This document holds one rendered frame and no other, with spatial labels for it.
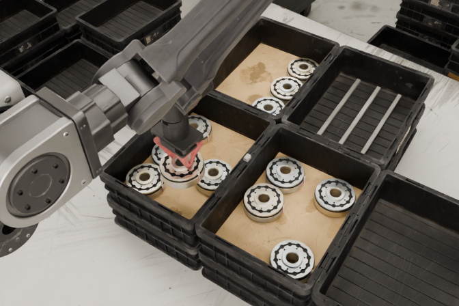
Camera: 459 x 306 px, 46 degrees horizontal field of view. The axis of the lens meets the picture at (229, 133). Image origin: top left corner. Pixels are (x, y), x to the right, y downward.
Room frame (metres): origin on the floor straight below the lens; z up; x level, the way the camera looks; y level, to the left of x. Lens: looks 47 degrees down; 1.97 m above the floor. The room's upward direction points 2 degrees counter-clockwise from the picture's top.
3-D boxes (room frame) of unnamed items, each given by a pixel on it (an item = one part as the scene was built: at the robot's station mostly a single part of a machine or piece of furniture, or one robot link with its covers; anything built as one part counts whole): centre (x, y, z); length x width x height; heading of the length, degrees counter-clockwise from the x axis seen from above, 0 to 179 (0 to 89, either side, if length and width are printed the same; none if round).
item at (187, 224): (0.93, 0.10, 0.92); 0.40 x 0.30 x 0.02; 145
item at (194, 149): (0.79, 0.10, 1.07); 0.07 x 0.07 x 0.09; 48
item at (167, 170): (0.79, 0.11, 1.02); 0.10 x 0.10 x 0.01
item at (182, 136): (0.80, 0.11, 1.15); 0.10 x 0.07 x 0.07; 48
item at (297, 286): (0.76, -0.14, 0.92); 0.40 x 0.30 x 0.02; 145
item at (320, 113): (1.09, -0.37, 0.87); 0.40 x 0.30 x 0.11; 145
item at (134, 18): (2.07, 0.43, 0.37); 0.40 x 0.30 x 0.45; 139
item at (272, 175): (0.89, -0.14, 0.86); 0.10 x 0.10 x 0.01
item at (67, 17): (2.33, 0.74, 0.31); 0.40 x 0.30 x 0.34; 139
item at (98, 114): (0.52, 0.19, 1.45); 0.09 x 0.08 x 0.12; 49
